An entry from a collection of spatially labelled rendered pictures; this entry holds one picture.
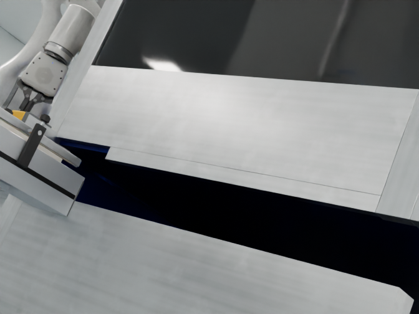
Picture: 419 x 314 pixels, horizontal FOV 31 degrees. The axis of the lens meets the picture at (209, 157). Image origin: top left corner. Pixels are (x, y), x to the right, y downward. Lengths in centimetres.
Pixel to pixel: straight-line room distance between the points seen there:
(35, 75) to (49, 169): 54
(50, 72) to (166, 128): 60
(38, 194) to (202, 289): 44
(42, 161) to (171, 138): 27
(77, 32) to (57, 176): 61
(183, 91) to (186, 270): 41
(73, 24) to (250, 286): 107
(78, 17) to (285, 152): 94
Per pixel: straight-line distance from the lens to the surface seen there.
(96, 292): 150
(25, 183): 157
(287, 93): 143
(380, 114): 130
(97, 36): 190
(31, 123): 176
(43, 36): 251
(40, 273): 163
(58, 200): 162
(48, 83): 208
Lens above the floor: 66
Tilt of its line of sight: 15 degrees up
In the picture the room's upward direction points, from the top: 23 degrees clockwise
